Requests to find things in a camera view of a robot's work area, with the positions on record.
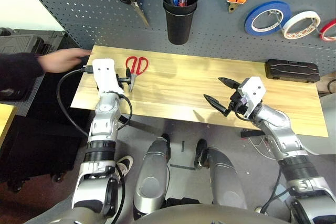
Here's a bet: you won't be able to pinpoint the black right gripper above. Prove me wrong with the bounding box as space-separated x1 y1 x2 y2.
203 77 249 118

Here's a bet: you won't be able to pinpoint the black handled scissors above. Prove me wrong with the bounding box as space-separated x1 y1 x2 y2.
112 0 151 28

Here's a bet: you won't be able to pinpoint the white tape roll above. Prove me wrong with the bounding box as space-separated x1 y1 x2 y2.
281 10 322 40

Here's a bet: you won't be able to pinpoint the black flat tool case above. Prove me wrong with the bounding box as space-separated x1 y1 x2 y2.
264 59 321 83

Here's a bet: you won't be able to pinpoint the black robot foot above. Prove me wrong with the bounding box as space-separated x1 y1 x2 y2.
160 133 171 161
194 138 209 169

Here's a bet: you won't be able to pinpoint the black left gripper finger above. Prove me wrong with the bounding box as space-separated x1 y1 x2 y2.
117 67 132 86

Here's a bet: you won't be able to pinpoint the black table bracket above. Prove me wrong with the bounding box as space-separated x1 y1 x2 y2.
240 129 266 138

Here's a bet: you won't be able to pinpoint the grey robot torso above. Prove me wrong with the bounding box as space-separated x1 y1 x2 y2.
26 204 292 224

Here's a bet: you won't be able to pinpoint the large black hard case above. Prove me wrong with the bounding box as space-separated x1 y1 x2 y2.
0 27 66 57

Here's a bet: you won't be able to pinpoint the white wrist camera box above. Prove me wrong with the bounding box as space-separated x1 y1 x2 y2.
237 76 267 119
91 58 124 96

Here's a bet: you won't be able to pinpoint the red handled scissors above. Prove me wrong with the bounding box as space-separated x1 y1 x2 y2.
125 56 150 93

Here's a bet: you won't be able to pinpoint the light wooden board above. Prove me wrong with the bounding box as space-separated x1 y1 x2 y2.
0 103 18 148

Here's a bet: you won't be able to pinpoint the silver right robot leg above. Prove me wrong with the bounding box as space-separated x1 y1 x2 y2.
206 147 247 209

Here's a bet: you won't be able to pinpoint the black right robot foot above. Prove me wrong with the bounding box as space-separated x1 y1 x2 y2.
194 138 209 169

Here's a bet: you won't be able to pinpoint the blue tape roll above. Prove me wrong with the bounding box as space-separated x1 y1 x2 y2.
244 0 292 37

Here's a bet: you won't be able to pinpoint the silver robot leg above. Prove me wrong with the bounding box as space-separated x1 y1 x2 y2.
133 137 171 216
206 147 247 209

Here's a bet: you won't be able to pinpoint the bystander dark sleeved forearm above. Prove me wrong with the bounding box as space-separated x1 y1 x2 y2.
0 52 45 101

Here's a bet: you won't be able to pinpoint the black wheeled cart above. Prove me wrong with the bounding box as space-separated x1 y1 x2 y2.
0 98 89 192

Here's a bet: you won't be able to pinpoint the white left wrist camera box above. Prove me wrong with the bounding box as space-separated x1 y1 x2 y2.
91 58 124 96

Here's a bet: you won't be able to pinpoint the white floor cables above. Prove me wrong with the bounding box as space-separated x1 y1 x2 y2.
248 136 276 161

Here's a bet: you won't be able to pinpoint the bystander bare hand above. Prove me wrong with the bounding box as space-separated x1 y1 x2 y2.
36 47 92 74

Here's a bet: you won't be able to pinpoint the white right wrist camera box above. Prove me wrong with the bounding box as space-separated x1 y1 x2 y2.
237 76 267 119

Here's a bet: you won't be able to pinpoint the silver left robot leg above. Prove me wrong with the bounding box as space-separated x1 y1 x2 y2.
133 137 171 216

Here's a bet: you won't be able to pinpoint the black plastic cup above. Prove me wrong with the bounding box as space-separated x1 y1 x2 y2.
162 0 200 46

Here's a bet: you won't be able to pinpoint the red tape roll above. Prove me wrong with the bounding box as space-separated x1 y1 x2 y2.
319 18 336 42

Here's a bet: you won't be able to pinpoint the black white sneaker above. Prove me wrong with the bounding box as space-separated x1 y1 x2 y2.
115 155 134 183

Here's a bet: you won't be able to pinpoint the black left robot foot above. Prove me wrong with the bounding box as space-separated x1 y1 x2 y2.
160 133 171 161

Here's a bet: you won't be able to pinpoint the silver peg hook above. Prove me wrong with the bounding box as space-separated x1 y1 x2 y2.
269 9 286 29

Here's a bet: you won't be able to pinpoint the grey metal pegboard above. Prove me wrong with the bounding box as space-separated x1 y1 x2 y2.
15 0 336 77

